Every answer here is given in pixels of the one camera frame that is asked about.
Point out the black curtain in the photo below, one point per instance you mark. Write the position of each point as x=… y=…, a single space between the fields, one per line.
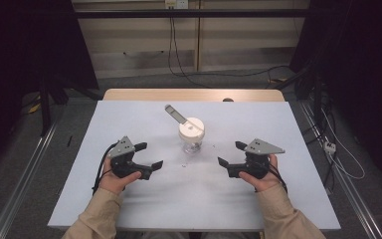
x=20 y=66
x=368 y=83

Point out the dark round table grommet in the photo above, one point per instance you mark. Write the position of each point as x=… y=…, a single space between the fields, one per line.
x=228 y=99

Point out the clear jar with white lid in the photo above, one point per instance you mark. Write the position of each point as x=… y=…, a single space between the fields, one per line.
x=191 y=131

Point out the white wall socket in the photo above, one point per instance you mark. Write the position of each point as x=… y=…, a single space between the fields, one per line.
x=176 y=3

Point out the wooden table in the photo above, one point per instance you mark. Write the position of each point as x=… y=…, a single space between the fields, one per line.
x=179 y=94

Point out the black horizontal bar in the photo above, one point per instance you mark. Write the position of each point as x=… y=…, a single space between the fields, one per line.
x=192 y=13

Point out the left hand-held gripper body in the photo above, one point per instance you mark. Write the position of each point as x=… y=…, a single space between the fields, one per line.
x=122 y=164

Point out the black metal stand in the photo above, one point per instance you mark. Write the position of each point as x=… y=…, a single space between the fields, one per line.
x=316 y=96
x=45 y=109

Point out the aluminium floor rail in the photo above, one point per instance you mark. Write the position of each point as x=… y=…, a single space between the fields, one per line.
x=351 y=192
x=23 y=186

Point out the person's right hand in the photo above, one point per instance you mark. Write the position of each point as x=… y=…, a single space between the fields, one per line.
x=265 y=182

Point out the white table board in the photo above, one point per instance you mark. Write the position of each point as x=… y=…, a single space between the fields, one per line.
x=192 y=199

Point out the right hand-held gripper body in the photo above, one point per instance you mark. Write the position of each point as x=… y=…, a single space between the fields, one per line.
x=255 y=162

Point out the small black floor item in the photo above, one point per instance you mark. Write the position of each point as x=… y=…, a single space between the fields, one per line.
x=69 y=141

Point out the person's left hand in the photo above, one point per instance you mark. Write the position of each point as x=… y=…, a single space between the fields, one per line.
x=116 y=184

